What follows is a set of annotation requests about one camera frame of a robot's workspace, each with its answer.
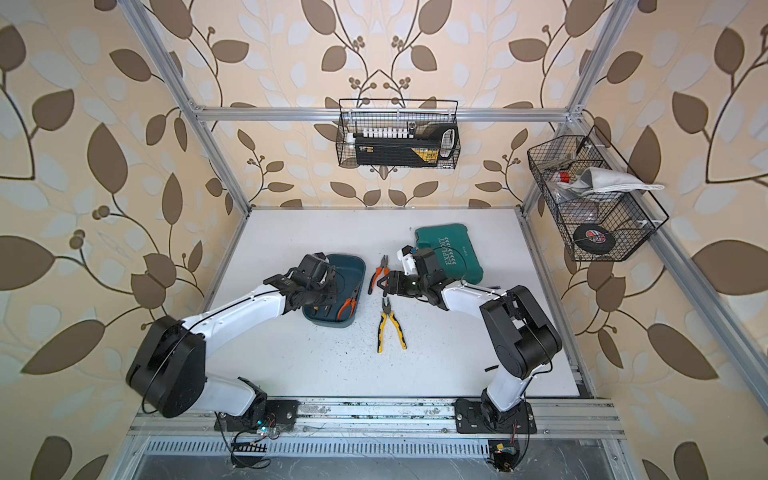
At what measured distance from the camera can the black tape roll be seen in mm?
709

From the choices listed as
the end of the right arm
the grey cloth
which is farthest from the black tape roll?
the end of the right arm

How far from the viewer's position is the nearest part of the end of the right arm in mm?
710

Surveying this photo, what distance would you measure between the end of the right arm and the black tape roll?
0.34 metres
